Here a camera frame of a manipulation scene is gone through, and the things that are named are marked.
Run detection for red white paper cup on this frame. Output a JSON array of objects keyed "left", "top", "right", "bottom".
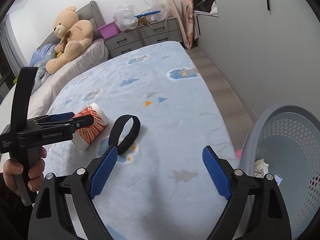
[{"left": 72, "top": 103, "right": 109, "bottom": 151}]

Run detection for lavender long cardboard box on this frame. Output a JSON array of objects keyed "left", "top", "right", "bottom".
[{"left": 274, "top": 174, "right": 283, "bottom": 185}]

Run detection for black elastic band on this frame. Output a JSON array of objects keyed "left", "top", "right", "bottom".
[{"left": 108, "top": 114, "right": 142, "bottom": 156}]

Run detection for grey perforated trash basket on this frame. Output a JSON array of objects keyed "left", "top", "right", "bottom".
[{"left": 239, "top": 103, "right": 319, "bottom": 239}]

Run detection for left hand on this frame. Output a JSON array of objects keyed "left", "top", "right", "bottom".
[{"left": 3, "top": 146, "right": 48, "bottom": 197}]

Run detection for beige bed sheet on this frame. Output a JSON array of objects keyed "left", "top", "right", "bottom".
[{"left": 0, "top": 38, "right": 110, "bottom": 120}]

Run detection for crumpled white tissue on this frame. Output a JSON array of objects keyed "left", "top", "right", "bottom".
[{"left": 254, "top": 158, "right": 269, "bottom": 178}]

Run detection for blue patterned pillow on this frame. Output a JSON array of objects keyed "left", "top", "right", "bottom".
[{"left": 29, "top": 43, "right": 57, "bottom": 93}]

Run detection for large beige teddy bear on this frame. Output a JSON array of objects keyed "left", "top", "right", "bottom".
[{"left": 46, "top": 6, "right": 93, "bottom": 74}]

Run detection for purple plastic storage box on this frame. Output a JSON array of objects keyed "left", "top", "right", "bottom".
[{"left": 98, "top": 21, "right": 121, "bottom": 40}]

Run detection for grey padded headboard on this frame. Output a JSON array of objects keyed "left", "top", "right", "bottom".
[{"left": 37, "top": 1, "right": 105, "bottom": 50}]

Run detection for light blue patterned blanket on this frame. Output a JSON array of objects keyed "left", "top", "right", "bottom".
[{"left": 49, "top": 42, "right": 238, "bottom": 239}]

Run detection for clear plastic bag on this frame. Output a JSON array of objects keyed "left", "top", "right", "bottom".
[
  {"left": 143, "top": 0, "right": 169, "bottom": 22},
  {"left": 113, "top": 3, "right": 138, "bottom": 32}
]

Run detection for blue flat stick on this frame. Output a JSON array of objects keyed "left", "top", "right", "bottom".
[{"left": 134, "top": 10, "right": 161, "bottom": 18}]

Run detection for grey drawer dresser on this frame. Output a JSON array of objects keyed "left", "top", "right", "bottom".
[{"left": 104, "top": 17, "right": 182, "bottom": 59}]

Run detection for pink folded boards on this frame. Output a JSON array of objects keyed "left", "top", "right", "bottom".
[{"left": 166, "top": 0, "right": 194, "bottom": 49}]

